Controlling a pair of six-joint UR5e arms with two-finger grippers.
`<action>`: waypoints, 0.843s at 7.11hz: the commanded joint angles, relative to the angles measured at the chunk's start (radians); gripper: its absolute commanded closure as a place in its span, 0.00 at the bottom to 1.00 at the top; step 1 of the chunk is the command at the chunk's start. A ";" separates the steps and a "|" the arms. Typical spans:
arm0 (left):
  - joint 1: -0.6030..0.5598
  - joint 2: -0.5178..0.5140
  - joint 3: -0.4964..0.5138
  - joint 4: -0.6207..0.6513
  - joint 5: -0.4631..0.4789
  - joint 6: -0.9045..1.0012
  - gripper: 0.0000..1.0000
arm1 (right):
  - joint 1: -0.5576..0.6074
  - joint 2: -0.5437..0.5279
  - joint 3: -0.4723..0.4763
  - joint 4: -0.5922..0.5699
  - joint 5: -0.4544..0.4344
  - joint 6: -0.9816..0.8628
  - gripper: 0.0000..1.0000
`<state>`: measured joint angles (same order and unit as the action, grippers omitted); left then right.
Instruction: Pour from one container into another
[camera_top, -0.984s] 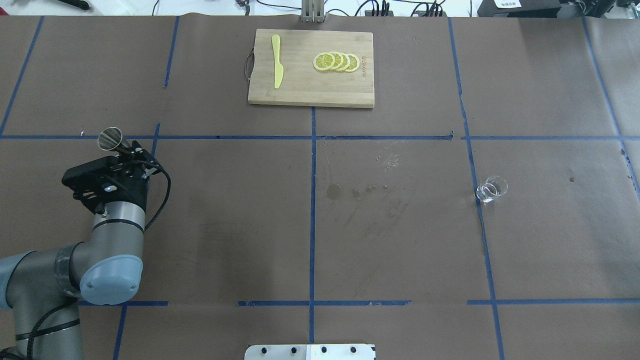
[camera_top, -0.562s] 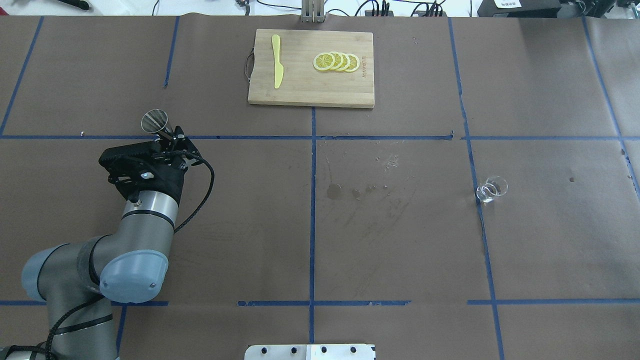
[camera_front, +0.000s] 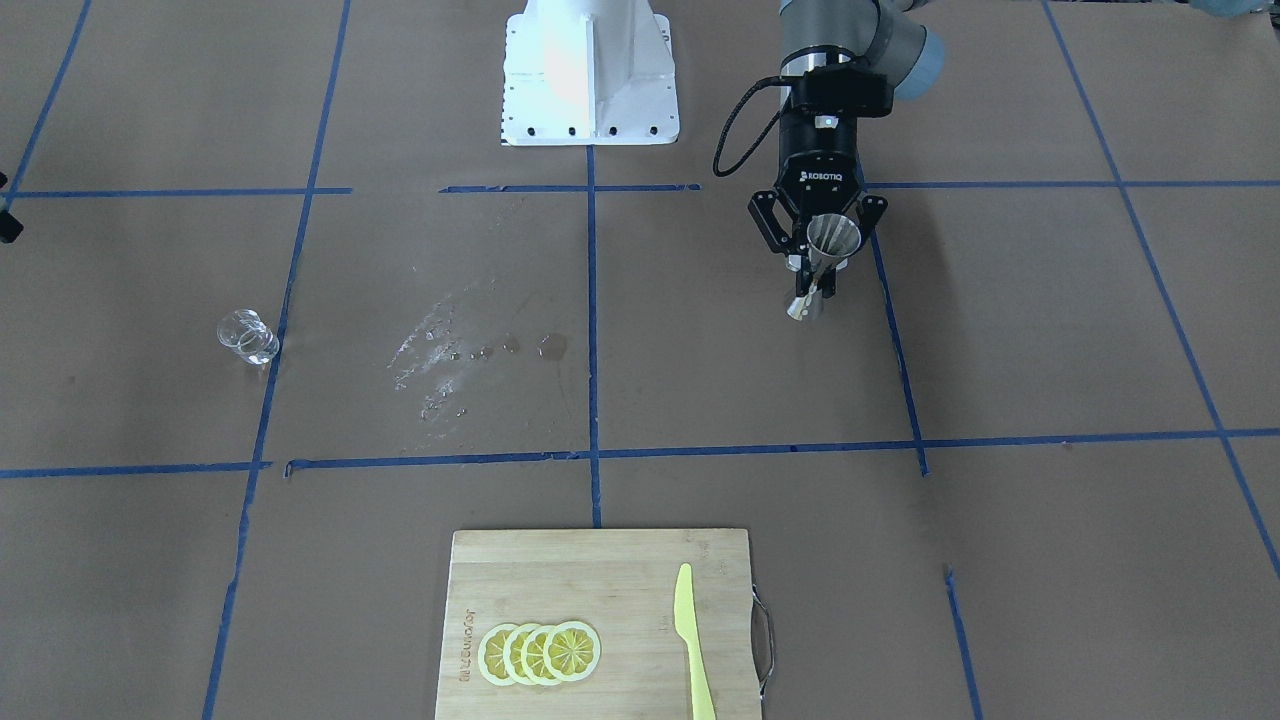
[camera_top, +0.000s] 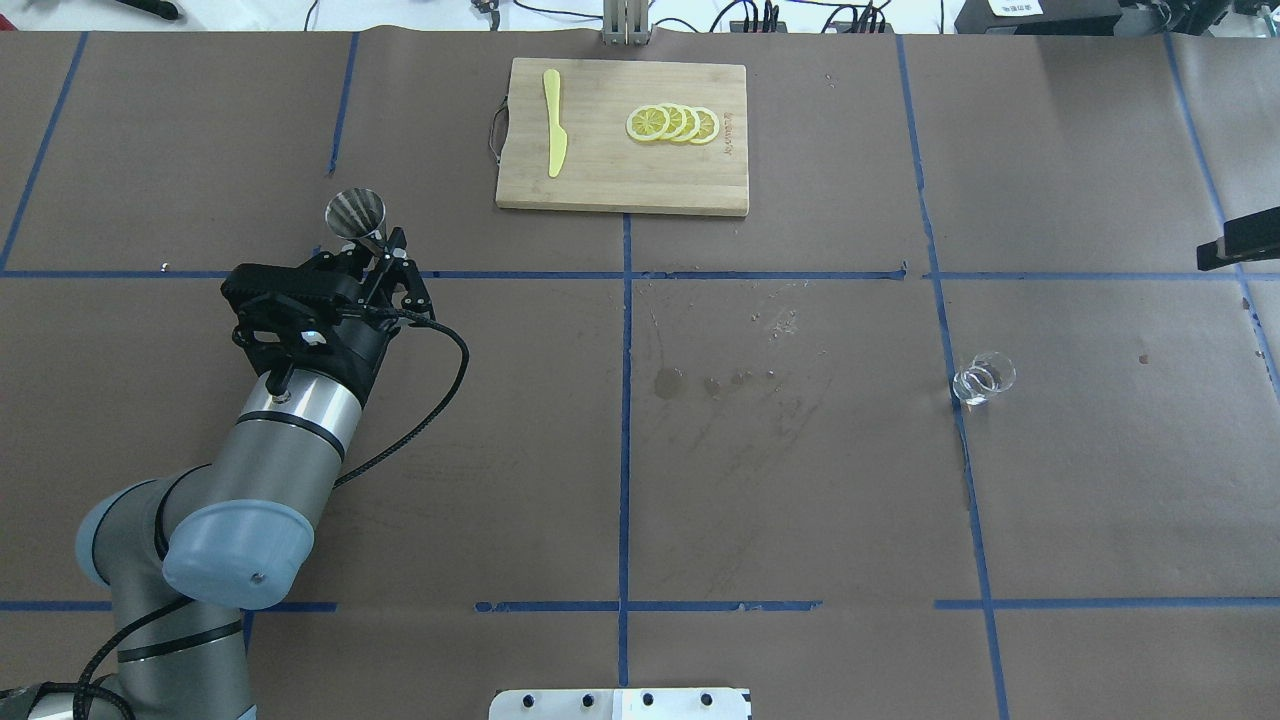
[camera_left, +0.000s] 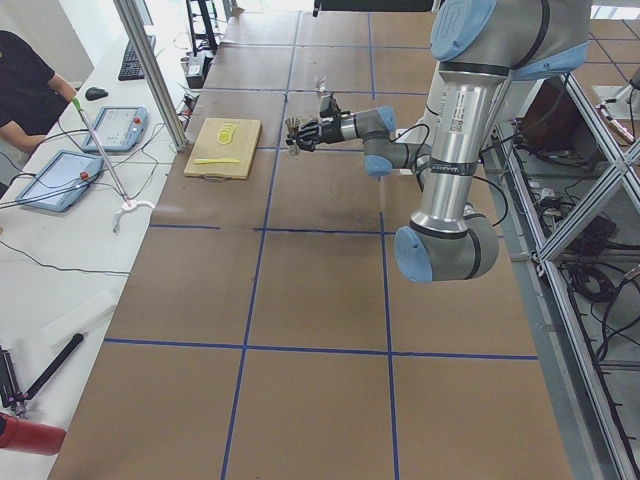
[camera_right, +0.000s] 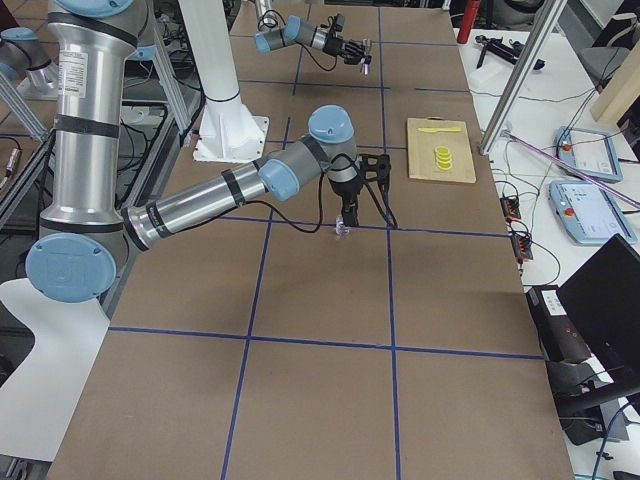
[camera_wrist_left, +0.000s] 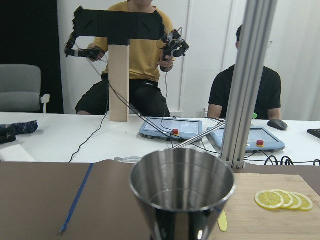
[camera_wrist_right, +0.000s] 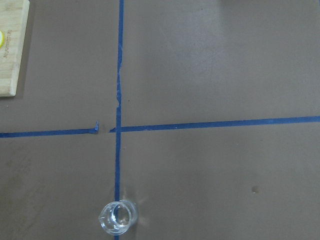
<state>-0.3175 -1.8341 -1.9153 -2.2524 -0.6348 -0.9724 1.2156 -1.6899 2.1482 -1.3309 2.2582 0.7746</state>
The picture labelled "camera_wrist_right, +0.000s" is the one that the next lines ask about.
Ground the small clear glass cup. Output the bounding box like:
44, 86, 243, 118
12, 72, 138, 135
98, 199, 139, 236

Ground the lemon slice four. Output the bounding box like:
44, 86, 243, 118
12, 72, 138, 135
0, 31, 5, 48

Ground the bamboo cutting board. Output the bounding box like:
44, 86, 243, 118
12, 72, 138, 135
0, 0, 30, 97

